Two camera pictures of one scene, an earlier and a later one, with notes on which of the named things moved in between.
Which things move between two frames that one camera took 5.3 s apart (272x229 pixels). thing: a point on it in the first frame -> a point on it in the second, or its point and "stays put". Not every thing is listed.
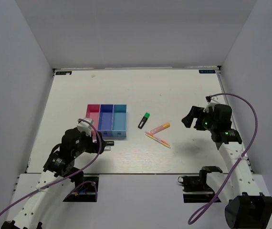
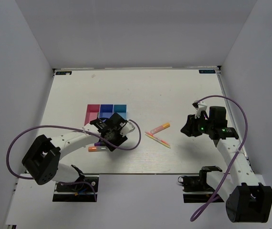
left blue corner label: (63, 73) stays put
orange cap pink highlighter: (161, 128) stays put
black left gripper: (94, 146) -> (120, 140)
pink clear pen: (154, 136) stays put
